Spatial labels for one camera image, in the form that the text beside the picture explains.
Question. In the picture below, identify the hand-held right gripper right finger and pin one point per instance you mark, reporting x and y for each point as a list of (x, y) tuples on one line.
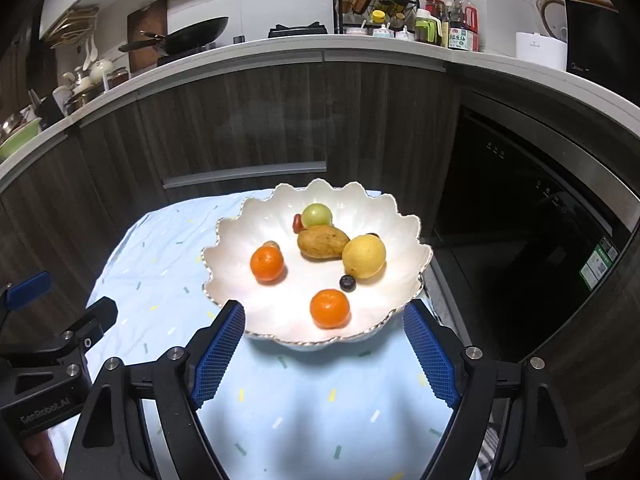
[(430, 352)]

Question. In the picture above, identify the light blue patterned cloth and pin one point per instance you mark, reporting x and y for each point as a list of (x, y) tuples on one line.
[(325, 410)]

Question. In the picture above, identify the large soy sauce bottle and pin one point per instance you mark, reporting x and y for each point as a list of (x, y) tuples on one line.
[(462, 37)]

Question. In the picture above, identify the wall rack with lids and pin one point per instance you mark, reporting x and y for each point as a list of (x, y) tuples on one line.
[(72, 22)]

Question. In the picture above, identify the white condiment jar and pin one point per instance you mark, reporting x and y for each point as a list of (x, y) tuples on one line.
[(405, 34)]

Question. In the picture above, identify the green energy label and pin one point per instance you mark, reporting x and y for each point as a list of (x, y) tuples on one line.
[(599, 262)]

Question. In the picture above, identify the tan longan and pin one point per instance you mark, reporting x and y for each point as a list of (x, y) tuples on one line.
[(271, 245)]

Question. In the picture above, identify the person's left hand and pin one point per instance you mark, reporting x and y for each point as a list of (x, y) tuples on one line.
[(40, 460)]

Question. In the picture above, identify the wooden cutting board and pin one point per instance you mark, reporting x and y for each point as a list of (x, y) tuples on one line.
[(147, 17)]

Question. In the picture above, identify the green-lidded oil bottle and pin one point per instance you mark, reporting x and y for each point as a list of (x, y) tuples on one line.
[(427, 30)]

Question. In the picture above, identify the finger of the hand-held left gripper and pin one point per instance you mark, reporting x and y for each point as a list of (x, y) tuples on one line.
[(95, 322), (30, 290)]

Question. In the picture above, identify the black knife block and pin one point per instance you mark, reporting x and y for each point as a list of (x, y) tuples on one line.
[(47, 106)]

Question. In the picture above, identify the dark wood kitchen cabinet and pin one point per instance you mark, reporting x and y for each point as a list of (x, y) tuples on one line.
[(250, 110)]

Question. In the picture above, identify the green bowl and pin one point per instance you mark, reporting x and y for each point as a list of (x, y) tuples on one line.
[(20, 140)]

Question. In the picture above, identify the green apple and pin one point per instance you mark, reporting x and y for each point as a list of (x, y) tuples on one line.
[(316, 214)]

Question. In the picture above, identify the blue condiment jar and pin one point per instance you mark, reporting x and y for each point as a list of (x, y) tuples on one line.
[(381, 31)]

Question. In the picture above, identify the white hanging spoons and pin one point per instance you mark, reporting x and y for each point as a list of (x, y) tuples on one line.
[(91, 52)]

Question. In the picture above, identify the white scalloped bowl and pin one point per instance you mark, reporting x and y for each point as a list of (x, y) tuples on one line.
[(280, 305)]

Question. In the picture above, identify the yellow-brown mango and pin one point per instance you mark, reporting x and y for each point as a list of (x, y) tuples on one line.
[(322, 242)]

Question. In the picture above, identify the orange tangerine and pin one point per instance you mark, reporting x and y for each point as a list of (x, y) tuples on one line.
[(267, 264), (329, 308)]

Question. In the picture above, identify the red-lidded jar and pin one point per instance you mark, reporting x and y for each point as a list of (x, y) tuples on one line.
[(435, 5)]

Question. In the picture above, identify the dark blueberry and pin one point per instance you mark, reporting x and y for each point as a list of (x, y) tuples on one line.
[(347, 283)]

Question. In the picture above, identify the black built-in dishwasher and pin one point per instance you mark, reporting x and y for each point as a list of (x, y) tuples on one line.
[(510, 220)]

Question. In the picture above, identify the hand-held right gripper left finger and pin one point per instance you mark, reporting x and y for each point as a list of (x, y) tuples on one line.
[(217, 352)]

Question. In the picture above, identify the stainless steel basin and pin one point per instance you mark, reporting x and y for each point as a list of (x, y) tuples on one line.
[(15, 121)]

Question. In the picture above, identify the black gas stove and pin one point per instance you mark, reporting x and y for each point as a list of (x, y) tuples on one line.
[(300, 30)]

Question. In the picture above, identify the white ceramic teapot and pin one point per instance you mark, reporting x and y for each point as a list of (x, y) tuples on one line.
[(102, 69)]

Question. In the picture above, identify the black microwave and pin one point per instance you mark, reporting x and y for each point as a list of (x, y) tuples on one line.
[(595, 40)]

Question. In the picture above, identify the pink condiment jar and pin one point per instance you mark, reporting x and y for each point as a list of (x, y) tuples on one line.
[(356, 30)]

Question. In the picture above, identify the black wok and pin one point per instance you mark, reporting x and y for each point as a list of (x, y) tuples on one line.
[(195, 35)]

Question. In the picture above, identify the small white appliance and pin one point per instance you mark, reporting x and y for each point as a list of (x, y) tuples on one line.
[(540, 52)]

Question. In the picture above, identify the yellow lemon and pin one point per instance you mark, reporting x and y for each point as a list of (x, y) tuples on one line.
[(364, 256)]

